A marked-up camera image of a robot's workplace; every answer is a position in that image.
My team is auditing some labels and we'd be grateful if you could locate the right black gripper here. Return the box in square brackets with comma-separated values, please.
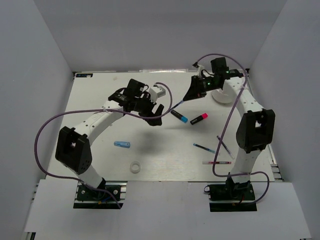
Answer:
[183, 75, 221, 101]

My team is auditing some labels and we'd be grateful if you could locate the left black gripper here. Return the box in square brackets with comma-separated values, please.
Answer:
[133, 91, 164, 126]

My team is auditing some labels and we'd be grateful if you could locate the blue pen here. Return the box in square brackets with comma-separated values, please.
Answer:
[193, 143, 216, 154]
[170, 100, 184, 111]

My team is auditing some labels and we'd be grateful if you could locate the blue correction tape dispenser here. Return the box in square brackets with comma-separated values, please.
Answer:
[113, 141, 131, 149]

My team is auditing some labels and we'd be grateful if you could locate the dark purple ink pen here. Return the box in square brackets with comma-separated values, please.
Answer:
[216, 135, 235, 160]

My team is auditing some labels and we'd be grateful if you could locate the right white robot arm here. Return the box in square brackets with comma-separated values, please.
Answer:
[183, 56, 276, 200]

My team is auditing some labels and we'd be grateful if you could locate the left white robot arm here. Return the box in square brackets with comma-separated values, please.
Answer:
[55, 79, 166, 200]

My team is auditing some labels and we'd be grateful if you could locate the white round divided container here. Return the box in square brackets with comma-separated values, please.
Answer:
[211, 89, 237, 105]

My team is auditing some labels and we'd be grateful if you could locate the black highlighter pink cap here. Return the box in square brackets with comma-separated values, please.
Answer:
[190, 113, 208, 125]

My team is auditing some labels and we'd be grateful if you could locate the black highlighter blue cap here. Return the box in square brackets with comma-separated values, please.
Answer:
[170, 110, 188, 123]

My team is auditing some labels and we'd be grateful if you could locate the white tape roll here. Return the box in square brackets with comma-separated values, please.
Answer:
[129, 161, 141, 174]

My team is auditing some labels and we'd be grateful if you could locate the red pen on right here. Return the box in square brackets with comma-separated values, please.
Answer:
[202, 161, 232, 165]

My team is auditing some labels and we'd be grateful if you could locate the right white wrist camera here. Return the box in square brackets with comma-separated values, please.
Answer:
[196, 64, 205, 78]

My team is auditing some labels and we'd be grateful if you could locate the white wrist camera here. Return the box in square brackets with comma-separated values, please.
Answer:
[196, 64, 205, 78]
[148, 85, 166, 101]

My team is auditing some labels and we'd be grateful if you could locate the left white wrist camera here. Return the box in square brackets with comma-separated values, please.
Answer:
[148, 85, 166, 101]

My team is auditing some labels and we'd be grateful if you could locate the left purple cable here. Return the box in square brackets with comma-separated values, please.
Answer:
[33, 81, 174, 210]

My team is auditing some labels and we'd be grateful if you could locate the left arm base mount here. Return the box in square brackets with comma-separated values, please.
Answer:
[73, 182, 127, 210]

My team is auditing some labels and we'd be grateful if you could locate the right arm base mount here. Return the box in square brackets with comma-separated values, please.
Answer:
[203, 177, 257, 213]

